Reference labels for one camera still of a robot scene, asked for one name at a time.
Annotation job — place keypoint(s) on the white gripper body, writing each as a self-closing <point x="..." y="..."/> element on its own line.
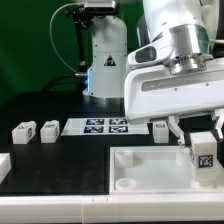
<point x="152" y="93"/>

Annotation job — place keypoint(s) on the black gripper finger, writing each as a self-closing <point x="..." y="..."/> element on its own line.
<point x="173" y="124"/>
<point x="218" y="117"/>

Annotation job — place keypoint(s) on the white square tabletop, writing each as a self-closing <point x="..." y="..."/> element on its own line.
<point x="154" y="170"/>

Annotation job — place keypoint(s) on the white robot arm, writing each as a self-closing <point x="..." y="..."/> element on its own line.
<point x="179" y="34"/>

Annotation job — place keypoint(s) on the white sheet with tags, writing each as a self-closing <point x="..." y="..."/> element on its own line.
<point x="102" y="126"/>

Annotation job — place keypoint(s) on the white obstacle fence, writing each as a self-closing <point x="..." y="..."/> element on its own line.
<point x="112" y="208"/>

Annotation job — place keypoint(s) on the white block left edge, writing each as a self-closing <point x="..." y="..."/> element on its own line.
<point x="5" y="165"/>

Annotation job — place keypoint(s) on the black camera on stand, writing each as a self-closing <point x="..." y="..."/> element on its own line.
<point x="83" y="15"/>

